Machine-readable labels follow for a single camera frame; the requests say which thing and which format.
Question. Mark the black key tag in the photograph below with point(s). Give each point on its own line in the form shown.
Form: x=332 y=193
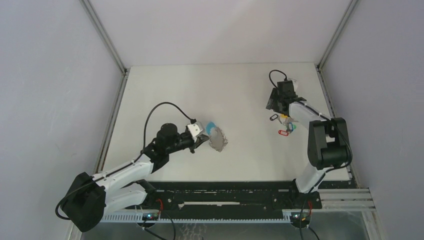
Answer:
x=274 y=117

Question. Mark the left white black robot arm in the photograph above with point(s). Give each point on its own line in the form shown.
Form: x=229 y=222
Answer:
x=91 y=197

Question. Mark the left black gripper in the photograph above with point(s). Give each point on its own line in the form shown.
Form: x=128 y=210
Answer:
x=202 y=138

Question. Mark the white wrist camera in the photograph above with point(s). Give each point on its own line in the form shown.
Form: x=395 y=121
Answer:
x=195 y=129
x=294 y=82

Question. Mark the left small circuit board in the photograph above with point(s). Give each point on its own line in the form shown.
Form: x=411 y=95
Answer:
x=150 y=217

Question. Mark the white slotted cable duct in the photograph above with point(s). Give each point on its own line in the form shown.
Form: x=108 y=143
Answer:
x=136 y=217

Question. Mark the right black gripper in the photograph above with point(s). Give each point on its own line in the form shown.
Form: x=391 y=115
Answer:
x=272 y=103

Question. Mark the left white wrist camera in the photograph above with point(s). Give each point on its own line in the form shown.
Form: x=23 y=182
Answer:
x=195 y=129

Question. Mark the blue key tag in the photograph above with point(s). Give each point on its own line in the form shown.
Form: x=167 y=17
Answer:
x=289 y=128

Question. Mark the right small circuit board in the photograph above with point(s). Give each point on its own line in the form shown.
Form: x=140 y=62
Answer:
x=300 y=218

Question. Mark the small circuit board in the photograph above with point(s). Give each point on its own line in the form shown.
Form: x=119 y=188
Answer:
x=150 y=217
x=300 y=218

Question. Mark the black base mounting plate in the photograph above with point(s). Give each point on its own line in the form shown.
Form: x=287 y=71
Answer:
x=226 y=199

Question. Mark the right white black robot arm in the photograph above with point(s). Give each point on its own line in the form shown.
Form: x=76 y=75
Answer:
x=328 y=145

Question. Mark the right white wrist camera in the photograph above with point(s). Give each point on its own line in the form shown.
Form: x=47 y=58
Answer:
x=294 y=82

